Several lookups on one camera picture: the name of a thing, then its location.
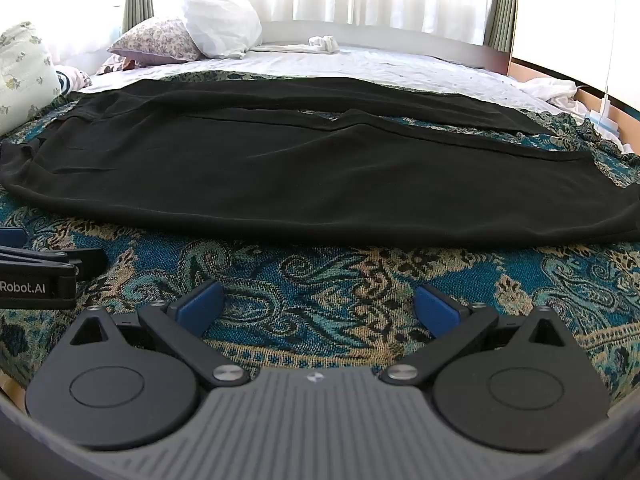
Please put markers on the teal paisley blanket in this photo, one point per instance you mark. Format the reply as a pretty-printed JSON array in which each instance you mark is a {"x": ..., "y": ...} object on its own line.
[{"x": 325, "y": 280}]

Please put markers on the wooden bed frame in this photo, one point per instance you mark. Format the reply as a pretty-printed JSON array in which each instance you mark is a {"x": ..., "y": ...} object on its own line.
[{"x": 525, "y": 72}]

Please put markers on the white bed sheet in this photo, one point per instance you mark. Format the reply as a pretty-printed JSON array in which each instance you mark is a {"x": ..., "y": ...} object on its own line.
[{"x": 400, "y": 67}]

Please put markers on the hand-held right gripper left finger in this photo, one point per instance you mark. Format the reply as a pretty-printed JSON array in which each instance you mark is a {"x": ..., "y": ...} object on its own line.
[{"x": 200, "y": 307}]

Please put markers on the black pants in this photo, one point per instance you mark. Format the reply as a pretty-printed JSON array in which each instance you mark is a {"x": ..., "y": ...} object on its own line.
[{"x": 250, "y": 180}]

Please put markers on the small white bundled cloth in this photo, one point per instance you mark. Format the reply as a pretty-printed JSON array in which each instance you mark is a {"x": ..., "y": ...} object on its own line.
[{"x": 322, "y": 43}]

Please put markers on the pink patterned cloth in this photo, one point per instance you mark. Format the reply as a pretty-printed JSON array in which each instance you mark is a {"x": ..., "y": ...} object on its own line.
[{"x": 116, "y": 65}]

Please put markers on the crumpled white cloth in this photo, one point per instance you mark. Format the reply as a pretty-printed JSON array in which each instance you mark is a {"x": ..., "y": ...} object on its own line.
[{"x": 555, "y": 90}]

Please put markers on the white dark-ringed cloth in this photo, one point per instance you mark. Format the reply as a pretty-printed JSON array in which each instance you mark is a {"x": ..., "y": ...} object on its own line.
[{"x": 72, "y": 80}]

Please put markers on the grey bed headboard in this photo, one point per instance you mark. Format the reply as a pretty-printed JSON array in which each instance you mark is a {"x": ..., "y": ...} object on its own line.
[{"x": 400, "y": 40}]

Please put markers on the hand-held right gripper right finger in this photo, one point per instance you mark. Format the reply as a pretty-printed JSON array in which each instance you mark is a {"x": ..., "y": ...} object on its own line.
[{"x": 437, "y": 307}]

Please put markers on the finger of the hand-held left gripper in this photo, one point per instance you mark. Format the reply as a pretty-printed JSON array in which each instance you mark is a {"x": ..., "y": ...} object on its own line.
[
  {"x": 85, "y": 260},
  {"x": 11, "y": 236}
]

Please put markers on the pale green floral quilt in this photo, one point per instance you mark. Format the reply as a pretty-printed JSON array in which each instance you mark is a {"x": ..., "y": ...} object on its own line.
[{"x": 25, "y": 70}]

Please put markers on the white pillow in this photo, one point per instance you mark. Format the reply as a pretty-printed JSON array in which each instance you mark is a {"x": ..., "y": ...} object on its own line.
[{"x": 220, "y": 25}]

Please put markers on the light blue packet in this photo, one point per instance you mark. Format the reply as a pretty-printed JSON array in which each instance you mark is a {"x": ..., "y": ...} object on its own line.
[{"x": 602, "y": 122}]

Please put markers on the purple floral pillow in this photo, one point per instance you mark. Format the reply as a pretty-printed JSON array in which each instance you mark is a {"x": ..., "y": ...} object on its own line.
[{"x": 150, "y": 40}]

